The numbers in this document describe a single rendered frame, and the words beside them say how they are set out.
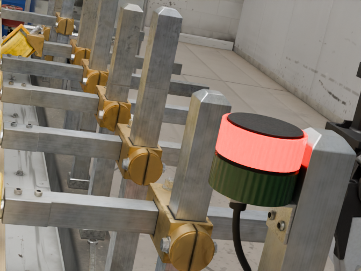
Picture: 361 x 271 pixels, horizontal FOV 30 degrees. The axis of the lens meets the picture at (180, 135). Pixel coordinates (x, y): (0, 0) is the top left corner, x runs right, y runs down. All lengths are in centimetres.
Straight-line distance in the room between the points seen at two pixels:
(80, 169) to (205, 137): 82
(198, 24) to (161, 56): 865
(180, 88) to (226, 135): 109
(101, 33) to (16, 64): 19
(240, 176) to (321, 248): 9
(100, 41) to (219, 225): 71
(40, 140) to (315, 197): 58
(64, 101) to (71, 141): 25
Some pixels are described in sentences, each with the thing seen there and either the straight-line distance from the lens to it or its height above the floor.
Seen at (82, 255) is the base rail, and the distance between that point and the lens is 122.
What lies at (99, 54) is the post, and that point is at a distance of 144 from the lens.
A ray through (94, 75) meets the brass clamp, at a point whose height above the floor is 96.
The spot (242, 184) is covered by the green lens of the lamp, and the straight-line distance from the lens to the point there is 45.
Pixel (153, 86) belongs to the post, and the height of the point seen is 106.
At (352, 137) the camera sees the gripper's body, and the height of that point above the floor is 113.
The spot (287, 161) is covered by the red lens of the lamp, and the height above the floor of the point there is 113.
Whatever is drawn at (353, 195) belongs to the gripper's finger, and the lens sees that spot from 58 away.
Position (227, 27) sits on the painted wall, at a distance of 969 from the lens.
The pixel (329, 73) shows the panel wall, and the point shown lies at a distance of 664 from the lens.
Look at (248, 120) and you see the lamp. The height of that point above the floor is 115.
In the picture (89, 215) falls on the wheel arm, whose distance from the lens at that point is 76.
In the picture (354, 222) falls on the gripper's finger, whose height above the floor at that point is 106.
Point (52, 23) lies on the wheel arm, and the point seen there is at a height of 94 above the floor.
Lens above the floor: 125
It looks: 15 degrees down
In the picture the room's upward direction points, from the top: 12 degrees clockwise
